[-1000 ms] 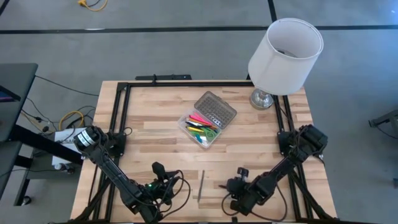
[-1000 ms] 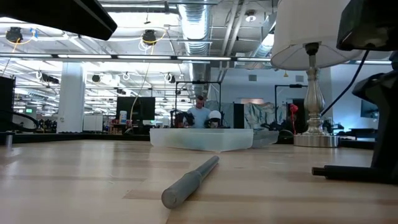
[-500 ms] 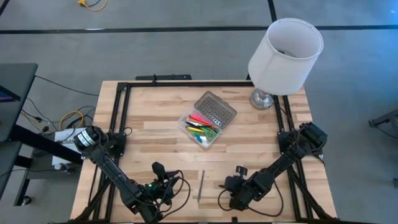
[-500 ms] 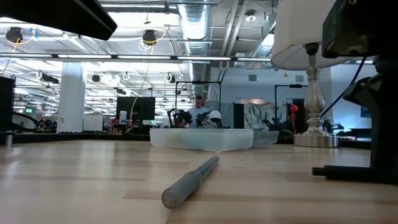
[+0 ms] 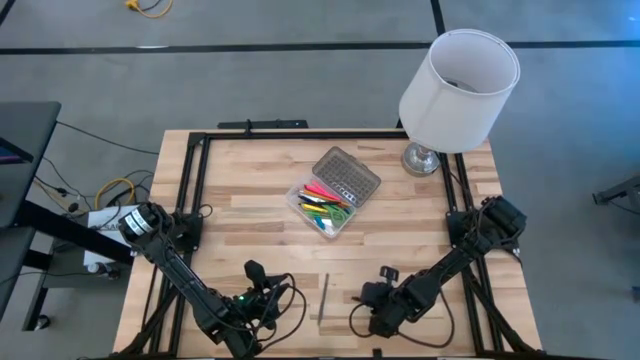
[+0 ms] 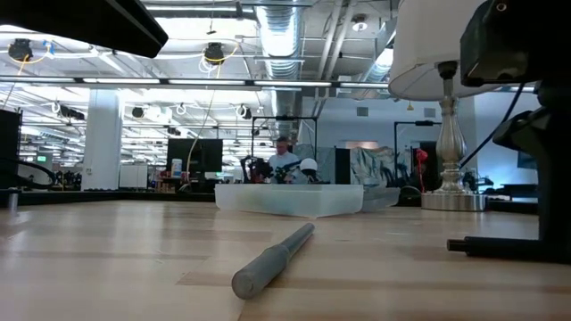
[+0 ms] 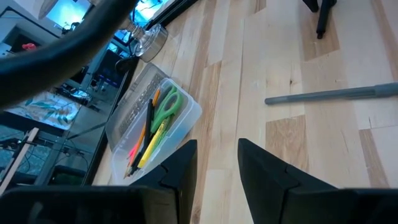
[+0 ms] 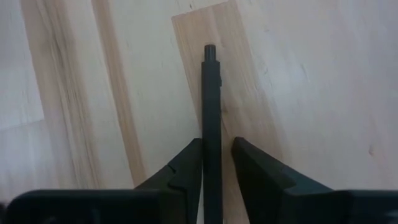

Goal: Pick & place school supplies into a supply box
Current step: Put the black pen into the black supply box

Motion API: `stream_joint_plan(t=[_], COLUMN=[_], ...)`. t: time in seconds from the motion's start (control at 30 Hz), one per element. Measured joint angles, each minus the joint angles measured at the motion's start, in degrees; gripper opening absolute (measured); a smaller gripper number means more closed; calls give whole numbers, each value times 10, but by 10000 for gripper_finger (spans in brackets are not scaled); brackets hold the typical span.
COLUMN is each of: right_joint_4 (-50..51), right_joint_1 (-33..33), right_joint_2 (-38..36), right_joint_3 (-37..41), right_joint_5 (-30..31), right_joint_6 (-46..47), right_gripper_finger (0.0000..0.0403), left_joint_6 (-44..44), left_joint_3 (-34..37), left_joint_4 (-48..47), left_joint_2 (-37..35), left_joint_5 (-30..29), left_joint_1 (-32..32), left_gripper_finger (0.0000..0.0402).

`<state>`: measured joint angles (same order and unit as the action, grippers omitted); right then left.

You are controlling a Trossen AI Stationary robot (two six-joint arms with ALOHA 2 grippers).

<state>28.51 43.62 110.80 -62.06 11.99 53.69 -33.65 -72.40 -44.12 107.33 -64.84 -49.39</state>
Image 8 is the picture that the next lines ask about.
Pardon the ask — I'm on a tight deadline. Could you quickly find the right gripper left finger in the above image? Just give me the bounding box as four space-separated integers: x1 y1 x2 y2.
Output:
134 138 203 224

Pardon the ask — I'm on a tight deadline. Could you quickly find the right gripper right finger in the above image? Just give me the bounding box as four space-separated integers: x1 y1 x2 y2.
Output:
231 136 333 224

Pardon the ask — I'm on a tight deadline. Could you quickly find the black pen white scale print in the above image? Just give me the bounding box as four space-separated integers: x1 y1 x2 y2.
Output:
200 44 223 224

